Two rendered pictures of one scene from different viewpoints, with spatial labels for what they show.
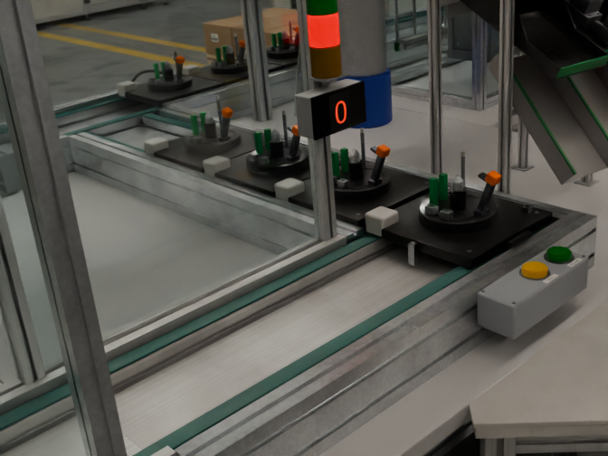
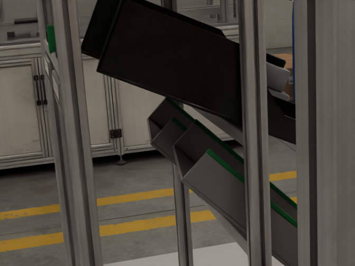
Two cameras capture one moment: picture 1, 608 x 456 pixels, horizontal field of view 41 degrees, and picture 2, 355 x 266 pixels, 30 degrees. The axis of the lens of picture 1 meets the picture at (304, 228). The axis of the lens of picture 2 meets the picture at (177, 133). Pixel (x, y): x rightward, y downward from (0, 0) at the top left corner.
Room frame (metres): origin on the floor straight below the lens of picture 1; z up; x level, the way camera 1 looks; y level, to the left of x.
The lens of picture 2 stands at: (1.31, 0.18, 1.41)
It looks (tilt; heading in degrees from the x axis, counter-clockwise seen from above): 15 degrees down; 297
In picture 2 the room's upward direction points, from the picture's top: 4 degrees counter-clockwise
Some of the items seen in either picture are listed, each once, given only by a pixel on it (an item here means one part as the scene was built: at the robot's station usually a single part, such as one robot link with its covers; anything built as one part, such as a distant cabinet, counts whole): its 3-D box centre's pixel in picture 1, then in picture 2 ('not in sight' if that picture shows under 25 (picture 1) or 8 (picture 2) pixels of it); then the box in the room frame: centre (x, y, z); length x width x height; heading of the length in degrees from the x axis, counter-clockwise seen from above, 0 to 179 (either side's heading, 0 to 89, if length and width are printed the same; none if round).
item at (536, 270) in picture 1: (534, 271); not in sight; (1.14, -0.36, 0.96); 0.04 x 0.04 x 0.02
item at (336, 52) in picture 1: (326, 60); not in sight; (1.33, -0.06, 1.28); 0.05 x 0.05 x 0.05
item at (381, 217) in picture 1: (381, 222); not in sight; (1.37, -0.14, 0.97); 0.05 x 0.05 x 0.04; 41
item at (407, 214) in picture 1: (458, 222); not in sight; (1.36, -0.28, 0.96); 0.24 x 0.24 x 0.02; 41
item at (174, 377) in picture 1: (334, 306); not in sight; (1.18, -0.04, 0.91); 0.84 x 0.28 x 0.10; 131
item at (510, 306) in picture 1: (534, 289); not in sight; (1.14, -0.36, 0.93); 0.21 x 0.07 x 0.06; 131
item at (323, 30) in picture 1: (323, 29); not in sight; (1.33, -0.06, 1.33); 0.05 x 0.05 x 0.05
